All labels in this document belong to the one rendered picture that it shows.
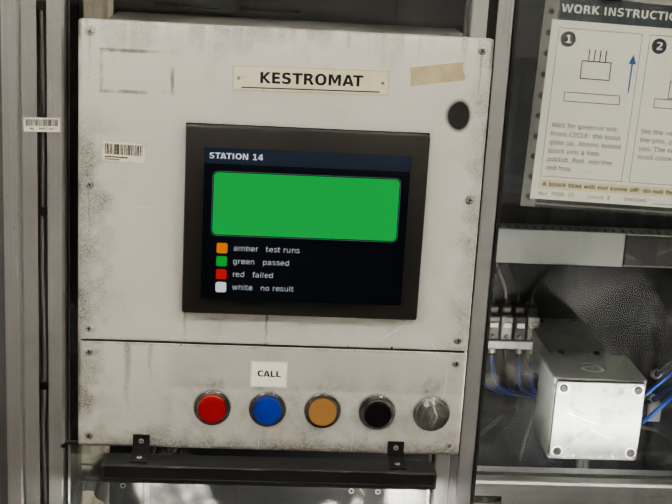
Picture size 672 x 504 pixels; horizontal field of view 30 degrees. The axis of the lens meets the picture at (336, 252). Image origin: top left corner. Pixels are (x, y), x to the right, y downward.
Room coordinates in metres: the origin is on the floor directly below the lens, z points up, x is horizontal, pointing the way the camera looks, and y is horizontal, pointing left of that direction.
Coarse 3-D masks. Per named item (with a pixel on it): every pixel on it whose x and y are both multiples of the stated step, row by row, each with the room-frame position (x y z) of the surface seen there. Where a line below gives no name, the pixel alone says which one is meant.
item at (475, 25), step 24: (480, 0) 1.30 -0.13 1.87; (504, 0) 1.30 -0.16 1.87; (480, 24) 1.30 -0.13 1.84; (504, 24) 1.30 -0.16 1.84; (504, 48) 1.30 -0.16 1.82; (504, 72) 1.30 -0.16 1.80; (504, 96) 1.30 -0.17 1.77; (504, 120) 1.30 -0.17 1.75; (480, 216) 1.30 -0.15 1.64; (480, 240) 1.30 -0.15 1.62; (480, 264) 1.30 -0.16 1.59; (480, 288) 1.30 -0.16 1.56; (480, 312) 1.30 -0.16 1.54; (480, 336) 1.30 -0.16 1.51; (480, 360) 1.30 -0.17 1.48; (480, 384) 1.30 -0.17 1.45
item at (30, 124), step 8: (24, 120) 1.27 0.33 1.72; (32, 120) 1.27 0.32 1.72; (40, 120) 1.27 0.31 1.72; (48, 120) 1.27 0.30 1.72; (56, 120) 1.27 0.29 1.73; (24, 128) 1.27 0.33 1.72; (32, 128) 1.27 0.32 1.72; (40, 128) 1.27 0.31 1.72; (48, 128) 1.27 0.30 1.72; (56, 128) 1.27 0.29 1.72
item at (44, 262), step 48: (48, 0) 1.27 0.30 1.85; (48, 48) 1.27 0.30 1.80; (48, 96) 1.27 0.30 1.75; (48, 144) 1.27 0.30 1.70; (48, 192) 1.27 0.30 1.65; (48, 240) 1.27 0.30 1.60; (48, 288) 1.27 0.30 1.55; (48, 336) 1.27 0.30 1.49; (48, 384) 1.27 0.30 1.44; (48, 432) 1.28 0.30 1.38; (48, 480) 1.28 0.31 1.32
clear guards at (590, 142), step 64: (576, 0) 1.31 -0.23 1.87; (640, 0) 1.31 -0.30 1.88; (512, 64) 1.30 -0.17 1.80; (576, 64) 1.31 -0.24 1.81; (640, 64) 1.31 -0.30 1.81; (512, 128) 1.30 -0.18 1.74; (576, 128) 1.31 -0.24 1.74; (640, 128) 1.31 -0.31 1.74; (512, 192) 1.30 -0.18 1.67; (576, 192) 1.31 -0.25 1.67; (640, 192) 1.31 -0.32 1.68; (512, 256) 1.30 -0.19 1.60; (576, 256) 1.31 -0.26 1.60; (640, 256) 1.31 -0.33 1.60; (512, 320) 1.30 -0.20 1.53; (576, 320) 1.31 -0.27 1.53; (640, 320) 1.31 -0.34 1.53; (512, 384) 1.30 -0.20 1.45; (576, 384) 1.31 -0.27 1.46; (640, 384) 1.32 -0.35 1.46; (128, 448) 1.27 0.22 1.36; (192, 448) 1.28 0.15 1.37; (512, 448) 1.31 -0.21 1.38; (576, 448) 1.31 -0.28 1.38; (640, 448) 1.32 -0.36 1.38
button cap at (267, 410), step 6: (258, 402) 1.27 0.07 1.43; (264, 402) 1.26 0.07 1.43; (270, 402) 1.27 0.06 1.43; (276, 402) 1.27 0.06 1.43; (258, 408) 1.26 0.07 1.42; (264, 408) 1.27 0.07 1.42; (270, 408) 1.27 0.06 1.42; (276, 408) 1.27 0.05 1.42; (258, 414) 1.26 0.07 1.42; (264, 414) 1.27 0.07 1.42; (270, 414) 1.27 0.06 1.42; (276, 414) 1.27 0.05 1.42; (258, 420) 1.26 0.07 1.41; (264, 420) 1.27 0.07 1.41; (270, 420) 1.27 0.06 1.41; (276, 420) 1.27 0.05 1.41
